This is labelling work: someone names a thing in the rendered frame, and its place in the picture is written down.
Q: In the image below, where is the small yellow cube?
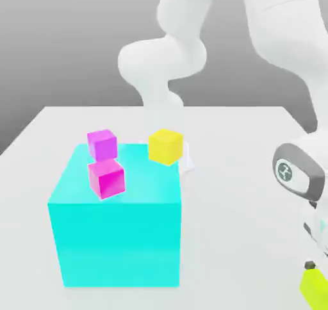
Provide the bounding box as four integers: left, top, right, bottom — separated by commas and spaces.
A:
147, 128, 185, 167

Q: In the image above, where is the small violet cube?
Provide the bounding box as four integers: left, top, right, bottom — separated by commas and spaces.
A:
86, 129, 119, 163

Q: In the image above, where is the small magenta cube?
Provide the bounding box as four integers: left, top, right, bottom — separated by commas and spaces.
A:
87, 158, 127, 201

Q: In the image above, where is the large cyan box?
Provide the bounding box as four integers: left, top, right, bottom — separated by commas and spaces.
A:
47, 142, 183, 288

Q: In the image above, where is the small lime cube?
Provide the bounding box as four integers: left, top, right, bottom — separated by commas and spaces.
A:
299, 268, 328, 310

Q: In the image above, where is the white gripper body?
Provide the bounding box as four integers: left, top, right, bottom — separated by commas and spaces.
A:
302, 208, 328, 259

